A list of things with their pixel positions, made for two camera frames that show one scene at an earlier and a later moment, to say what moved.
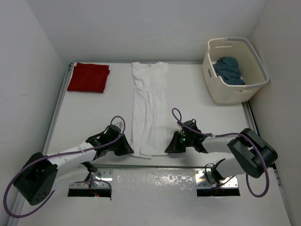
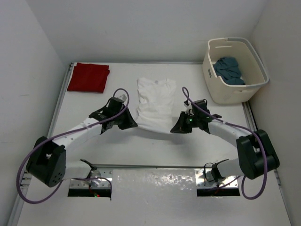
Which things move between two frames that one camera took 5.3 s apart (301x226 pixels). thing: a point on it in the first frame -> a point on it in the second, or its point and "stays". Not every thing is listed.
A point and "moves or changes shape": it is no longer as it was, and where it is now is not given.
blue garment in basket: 228,69 stays
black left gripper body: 119,147 -> 123,121
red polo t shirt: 89,77 stays
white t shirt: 150,134 moves or changes shape
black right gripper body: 181,142 -> 187,122
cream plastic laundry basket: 253,71 stays
